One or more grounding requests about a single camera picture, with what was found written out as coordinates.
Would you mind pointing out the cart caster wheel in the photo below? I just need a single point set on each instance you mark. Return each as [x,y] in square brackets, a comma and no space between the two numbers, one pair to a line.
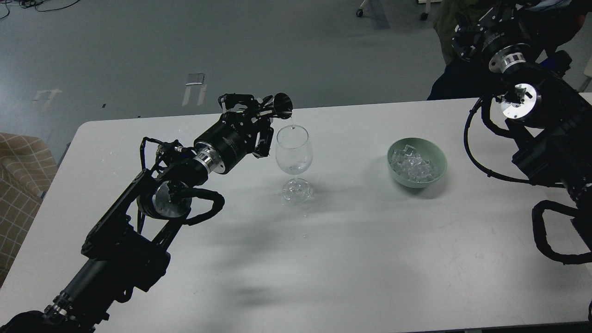
[360,10]
[427,9]

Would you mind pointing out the person in dark clothes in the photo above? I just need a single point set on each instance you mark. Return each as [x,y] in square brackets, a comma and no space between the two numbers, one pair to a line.
[551,23]

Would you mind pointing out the steel cocktail jigger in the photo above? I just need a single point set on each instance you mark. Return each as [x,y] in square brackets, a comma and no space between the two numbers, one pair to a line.
[278,106]

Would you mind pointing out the clear ice cubes pile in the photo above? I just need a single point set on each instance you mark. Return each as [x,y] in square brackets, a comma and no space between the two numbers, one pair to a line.
[410,164]

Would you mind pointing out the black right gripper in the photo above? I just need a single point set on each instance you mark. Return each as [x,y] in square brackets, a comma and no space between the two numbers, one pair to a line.
[500,39]

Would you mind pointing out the tan checkered chair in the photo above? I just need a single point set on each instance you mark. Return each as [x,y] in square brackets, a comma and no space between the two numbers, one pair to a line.
[27,169]

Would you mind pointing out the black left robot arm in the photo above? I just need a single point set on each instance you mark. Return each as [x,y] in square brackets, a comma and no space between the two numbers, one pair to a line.
[127,247]

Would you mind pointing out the green bowl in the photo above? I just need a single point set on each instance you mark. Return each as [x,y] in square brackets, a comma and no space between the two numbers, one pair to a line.
[428,149]

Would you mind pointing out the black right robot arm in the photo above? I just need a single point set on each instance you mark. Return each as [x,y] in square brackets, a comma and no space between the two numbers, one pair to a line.
[549,121]

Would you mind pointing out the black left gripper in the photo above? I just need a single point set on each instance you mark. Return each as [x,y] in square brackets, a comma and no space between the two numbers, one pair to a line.
[233,136]

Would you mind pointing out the clear wine glass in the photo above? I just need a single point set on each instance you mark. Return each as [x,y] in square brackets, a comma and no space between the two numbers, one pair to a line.
[294,156]

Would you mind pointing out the white chair part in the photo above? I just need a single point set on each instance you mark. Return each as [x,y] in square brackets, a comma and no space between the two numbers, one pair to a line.
[587,72]

